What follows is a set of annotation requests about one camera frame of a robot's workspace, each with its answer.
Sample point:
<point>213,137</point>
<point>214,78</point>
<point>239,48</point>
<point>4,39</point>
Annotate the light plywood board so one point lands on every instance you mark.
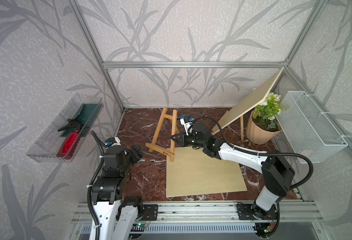
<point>194,173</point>

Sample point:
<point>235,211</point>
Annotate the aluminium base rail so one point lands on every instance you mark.
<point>220,217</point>

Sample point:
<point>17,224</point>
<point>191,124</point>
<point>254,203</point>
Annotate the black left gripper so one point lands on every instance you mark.
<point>135,152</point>

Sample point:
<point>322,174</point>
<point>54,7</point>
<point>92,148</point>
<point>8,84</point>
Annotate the small wooden easel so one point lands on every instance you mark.
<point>153,146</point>

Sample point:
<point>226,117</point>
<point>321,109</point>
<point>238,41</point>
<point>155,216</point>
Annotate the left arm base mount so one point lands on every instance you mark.
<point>147,211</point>

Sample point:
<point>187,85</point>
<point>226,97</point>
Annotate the red spray bottle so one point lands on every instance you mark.
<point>69,145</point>

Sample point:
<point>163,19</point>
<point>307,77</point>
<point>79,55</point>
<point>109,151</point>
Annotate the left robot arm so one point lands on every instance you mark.
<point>113,218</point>

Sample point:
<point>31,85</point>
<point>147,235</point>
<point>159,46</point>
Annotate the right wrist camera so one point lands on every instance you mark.
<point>187,122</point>

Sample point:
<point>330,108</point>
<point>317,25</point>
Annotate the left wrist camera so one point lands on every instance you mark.
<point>113,141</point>

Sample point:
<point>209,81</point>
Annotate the aluminium frame rails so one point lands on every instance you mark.
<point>215,53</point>

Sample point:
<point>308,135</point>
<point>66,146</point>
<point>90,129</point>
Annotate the green flat sheet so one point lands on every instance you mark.
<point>83,120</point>

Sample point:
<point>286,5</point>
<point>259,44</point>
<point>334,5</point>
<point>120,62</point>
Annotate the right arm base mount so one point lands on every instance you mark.
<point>249,211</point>

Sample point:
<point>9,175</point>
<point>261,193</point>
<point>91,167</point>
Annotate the pink item in basket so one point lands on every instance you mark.
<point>307,153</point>

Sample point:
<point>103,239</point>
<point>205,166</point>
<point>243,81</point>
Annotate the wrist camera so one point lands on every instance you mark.
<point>187,122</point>
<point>113,141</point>

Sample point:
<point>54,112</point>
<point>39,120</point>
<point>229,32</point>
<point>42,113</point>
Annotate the beige ribbed flower pot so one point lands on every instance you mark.
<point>259,136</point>

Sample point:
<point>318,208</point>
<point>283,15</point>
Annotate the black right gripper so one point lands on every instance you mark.
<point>181,140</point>

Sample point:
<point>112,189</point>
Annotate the white wire mesh basket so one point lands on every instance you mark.
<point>306,126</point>

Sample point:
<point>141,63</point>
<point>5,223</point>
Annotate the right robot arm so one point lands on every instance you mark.
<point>278,173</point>

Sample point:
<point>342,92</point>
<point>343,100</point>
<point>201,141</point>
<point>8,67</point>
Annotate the green white-flowered plant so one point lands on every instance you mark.
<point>265,114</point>

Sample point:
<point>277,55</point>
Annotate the clear plastic wall bin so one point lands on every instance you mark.
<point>62,139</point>

